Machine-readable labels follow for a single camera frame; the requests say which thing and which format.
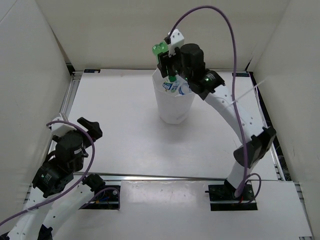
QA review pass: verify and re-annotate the white octagonal plastic bin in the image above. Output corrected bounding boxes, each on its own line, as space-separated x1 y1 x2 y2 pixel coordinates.
152 69 195 125

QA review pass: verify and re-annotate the aluminium rail bar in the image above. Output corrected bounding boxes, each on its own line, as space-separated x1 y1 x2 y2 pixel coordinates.
82 171 230 183

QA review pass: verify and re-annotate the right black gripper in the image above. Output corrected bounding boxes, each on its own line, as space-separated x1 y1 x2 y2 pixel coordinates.
158 46 193 83

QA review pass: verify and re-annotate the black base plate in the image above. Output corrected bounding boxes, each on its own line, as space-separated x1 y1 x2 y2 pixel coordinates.
80 185 121 210
205 184 258 212

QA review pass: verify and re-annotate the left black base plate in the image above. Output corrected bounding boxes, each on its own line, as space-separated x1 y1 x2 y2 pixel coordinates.
80 185 121 210

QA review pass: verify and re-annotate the clear bottle blue label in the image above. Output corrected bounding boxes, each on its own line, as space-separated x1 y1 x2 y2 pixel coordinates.
177 82 192 96

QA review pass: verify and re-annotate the green plastic bottle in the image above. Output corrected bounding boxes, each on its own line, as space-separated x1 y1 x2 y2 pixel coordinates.
152 41 177 83

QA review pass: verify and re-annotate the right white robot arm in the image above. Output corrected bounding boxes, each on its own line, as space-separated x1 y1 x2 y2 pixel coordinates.
152 29 277 200

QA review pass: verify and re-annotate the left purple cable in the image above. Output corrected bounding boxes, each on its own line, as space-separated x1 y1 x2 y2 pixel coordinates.
0 120 121 226

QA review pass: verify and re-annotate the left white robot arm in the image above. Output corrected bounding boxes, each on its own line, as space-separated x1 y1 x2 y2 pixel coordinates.
0 113 105 240

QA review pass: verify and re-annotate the clear bottle white green label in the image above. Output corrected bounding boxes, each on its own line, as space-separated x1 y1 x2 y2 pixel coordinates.
162 80 179 93

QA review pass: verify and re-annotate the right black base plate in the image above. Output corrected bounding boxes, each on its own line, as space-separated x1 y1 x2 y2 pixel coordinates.
205 184 258 212

